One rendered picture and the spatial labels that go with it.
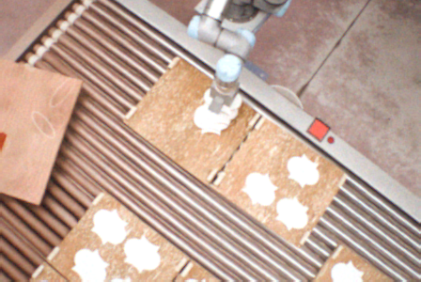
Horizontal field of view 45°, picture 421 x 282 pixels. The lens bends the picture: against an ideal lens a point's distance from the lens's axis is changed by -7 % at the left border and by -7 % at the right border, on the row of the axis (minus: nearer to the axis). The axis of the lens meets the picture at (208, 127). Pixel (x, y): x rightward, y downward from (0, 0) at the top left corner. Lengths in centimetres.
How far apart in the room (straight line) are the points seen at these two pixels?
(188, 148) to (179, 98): 21
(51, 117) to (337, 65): 190
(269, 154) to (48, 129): 84
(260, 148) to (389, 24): 176
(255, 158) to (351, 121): 126
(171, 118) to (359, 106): 149
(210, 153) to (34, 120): 69
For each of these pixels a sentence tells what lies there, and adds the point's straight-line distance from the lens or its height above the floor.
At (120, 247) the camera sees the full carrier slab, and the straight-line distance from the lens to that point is 199.
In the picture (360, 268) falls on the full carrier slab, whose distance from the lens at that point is 208.
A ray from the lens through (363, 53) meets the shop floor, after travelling 341.
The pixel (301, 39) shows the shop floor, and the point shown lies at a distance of 333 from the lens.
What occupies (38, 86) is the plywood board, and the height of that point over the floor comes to 104.
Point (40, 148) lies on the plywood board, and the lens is 200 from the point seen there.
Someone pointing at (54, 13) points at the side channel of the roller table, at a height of 95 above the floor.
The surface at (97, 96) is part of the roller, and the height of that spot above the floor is 92.
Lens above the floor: 291
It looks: 73 degrees down
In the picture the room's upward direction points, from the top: 8 degrees clockwise
